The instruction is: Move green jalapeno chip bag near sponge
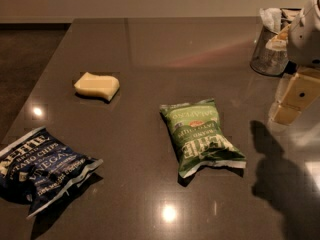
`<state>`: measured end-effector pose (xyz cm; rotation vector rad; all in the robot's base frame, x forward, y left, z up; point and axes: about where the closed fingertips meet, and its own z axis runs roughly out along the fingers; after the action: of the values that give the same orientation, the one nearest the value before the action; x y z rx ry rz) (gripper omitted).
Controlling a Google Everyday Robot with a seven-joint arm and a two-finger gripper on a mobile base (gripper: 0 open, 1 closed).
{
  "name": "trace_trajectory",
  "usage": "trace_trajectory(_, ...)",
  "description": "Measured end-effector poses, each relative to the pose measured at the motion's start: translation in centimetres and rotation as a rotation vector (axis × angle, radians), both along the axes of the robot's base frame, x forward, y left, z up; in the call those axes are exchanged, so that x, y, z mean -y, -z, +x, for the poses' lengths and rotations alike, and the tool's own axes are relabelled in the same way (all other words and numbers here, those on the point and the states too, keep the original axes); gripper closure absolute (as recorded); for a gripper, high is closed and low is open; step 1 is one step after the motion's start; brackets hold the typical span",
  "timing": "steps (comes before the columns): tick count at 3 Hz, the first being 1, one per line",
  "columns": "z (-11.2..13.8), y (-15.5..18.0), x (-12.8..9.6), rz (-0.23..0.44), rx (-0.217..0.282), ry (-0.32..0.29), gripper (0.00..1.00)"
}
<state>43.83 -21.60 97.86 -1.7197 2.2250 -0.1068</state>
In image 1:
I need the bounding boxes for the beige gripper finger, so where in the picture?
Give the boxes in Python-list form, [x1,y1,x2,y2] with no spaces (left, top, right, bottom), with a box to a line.
[265,24,290,51]
[269,66,320,125]

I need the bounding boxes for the green jalapeno chip bag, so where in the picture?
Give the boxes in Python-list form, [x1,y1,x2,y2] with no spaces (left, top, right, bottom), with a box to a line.
[160,99,246,178]

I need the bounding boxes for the yellow sponge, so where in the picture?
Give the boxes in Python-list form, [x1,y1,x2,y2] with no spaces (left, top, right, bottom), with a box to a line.
[74,72,120,102]

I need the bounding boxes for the white cloth in cup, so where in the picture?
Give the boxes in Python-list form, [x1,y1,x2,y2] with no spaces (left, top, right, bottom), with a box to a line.
[259,8,282,33]

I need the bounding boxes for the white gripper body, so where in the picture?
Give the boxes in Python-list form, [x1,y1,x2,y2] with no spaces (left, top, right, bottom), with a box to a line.
[287,0,320,68]

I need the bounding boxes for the blue vinegar chip bag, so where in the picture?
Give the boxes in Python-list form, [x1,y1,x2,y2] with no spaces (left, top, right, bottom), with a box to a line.
[0,127,103,218]

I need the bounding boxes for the metal mesh cup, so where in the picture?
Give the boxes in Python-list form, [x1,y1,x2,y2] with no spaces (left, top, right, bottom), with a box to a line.
[250,8,300,77]

